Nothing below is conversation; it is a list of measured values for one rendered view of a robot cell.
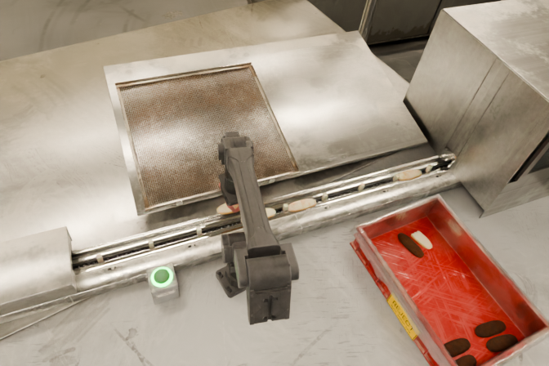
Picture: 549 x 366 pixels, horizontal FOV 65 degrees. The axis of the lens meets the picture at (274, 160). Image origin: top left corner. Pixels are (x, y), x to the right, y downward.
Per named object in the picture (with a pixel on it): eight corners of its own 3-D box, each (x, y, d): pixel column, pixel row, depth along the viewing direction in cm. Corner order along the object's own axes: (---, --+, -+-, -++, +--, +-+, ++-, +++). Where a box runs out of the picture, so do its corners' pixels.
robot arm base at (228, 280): (229, 299, 119) (265, 278, 124) (229, 286, 113) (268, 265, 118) (214, 274, 124) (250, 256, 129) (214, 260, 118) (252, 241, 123)
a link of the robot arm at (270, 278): (245, 341, 76) (301, 332, 78) (239, 266, 74) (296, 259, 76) (221, 258, 119) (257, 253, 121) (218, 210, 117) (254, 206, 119)
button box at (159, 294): (153, 312, 118) (149, 294, 110) (148, 286, 123) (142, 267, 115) (183, 302, 121) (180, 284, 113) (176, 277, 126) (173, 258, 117)
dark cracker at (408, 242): (394, 237, 138) (395, 234, 137) (402, 231, 140) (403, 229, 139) (418, 260, 133) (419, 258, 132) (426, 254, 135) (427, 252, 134)
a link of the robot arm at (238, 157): (238, 295, 77) (297, 287, 79) (239, 275, 74) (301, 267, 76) (214, 152, 110) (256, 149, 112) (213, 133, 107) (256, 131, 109)
